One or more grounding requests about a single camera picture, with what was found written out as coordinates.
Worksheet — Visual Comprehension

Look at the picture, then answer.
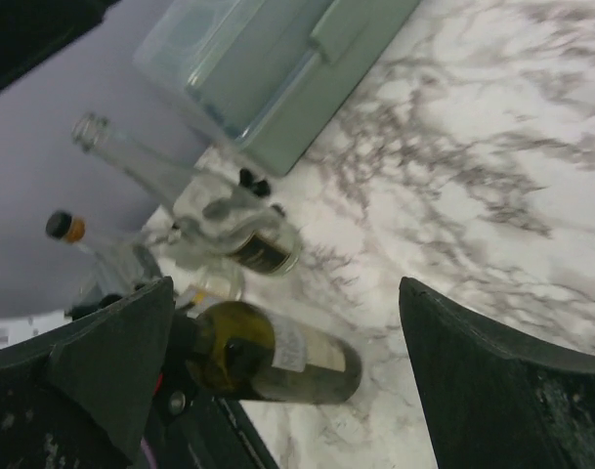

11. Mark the clear plastic storage bin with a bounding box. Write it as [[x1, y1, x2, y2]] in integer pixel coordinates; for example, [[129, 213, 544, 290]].
[[134, 1, 416, 176]]

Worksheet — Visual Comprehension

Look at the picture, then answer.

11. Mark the tall clear glass bottle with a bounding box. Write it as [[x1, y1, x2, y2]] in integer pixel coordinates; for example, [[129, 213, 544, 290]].
[[72, 112, 303, 277]]

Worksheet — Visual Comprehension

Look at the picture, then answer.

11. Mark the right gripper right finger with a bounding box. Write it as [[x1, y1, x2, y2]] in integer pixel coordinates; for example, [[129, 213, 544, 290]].
[[399, 277, 595, 468]]

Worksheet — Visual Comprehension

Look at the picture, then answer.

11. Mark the clear corked liquor bottle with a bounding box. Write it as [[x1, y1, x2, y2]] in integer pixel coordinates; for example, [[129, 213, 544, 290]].
[[45, 209, 247, 314]]

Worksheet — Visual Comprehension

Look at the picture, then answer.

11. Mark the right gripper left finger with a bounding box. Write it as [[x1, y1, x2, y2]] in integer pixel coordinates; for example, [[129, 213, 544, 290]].
[[0, 277, 174, 468]]

